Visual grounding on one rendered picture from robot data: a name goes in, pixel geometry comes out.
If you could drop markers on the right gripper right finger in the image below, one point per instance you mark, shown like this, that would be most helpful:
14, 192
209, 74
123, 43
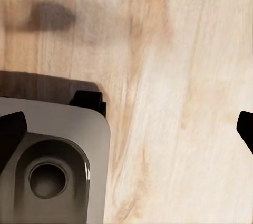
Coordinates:
245, 128

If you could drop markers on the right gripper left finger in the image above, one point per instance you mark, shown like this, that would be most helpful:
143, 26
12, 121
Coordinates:
12, 129

